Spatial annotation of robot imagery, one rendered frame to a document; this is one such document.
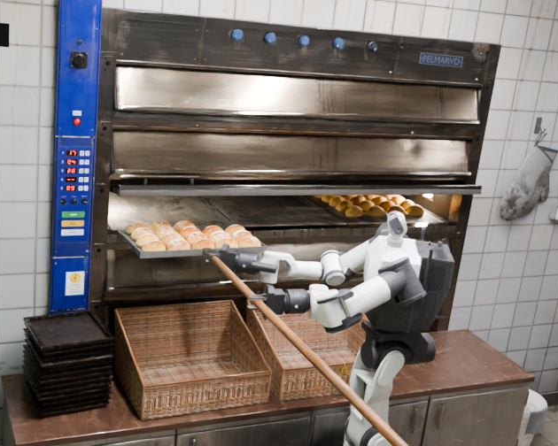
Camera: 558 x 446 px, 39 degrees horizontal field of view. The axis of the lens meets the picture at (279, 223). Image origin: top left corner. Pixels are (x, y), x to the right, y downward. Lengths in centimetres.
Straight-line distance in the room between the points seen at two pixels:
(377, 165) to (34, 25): 166
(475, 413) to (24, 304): 213
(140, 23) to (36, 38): 40
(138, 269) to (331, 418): 106
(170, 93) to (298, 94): 58
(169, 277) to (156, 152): 57
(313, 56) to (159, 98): 72
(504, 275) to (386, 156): 109
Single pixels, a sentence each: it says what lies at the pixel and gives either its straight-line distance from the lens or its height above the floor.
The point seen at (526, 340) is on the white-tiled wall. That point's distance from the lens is 481.
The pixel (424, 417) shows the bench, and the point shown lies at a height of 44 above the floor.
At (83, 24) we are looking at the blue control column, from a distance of 317.
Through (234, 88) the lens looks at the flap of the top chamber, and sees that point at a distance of 341.
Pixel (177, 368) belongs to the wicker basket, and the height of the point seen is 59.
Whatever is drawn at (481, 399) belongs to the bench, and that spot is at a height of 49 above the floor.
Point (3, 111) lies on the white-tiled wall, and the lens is 320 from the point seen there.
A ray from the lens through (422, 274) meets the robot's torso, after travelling 285.
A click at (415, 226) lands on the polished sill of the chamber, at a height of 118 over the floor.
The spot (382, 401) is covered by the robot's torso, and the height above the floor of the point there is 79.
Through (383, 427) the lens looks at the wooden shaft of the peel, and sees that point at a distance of 215.
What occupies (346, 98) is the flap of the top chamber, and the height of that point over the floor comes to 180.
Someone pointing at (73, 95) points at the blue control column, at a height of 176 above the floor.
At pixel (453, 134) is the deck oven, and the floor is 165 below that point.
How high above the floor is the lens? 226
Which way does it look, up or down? 17 degrees down
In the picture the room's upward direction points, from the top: 7 degrees clockwise
